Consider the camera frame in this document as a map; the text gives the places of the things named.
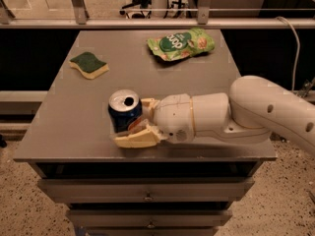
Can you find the green snack bag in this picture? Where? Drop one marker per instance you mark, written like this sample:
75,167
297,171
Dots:
181,45

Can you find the white rounded gripper body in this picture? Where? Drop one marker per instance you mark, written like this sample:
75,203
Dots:
172,117

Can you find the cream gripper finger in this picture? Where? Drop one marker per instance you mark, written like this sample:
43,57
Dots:
143,134
148,107

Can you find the upper drawer knob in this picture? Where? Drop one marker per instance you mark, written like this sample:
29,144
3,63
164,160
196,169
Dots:
148,198

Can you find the metal railing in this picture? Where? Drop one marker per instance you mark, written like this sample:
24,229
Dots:
161,14

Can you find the lower drawer knob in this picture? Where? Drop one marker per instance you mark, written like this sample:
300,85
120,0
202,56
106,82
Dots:
151,225

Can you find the blue pepsi can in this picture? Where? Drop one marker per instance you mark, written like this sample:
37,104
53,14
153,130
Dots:
124,107

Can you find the drawer knob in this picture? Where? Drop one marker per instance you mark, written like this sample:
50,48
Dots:
151,225
148,198

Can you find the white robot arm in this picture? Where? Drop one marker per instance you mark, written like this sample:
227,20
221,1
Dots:
252,110

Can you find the green yellow sponge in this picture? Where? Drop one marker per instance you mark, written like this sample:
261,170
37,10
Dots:
89,65

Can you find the black office chair base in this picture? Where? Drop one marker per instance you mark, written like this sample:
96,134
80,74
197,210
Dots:
136,4

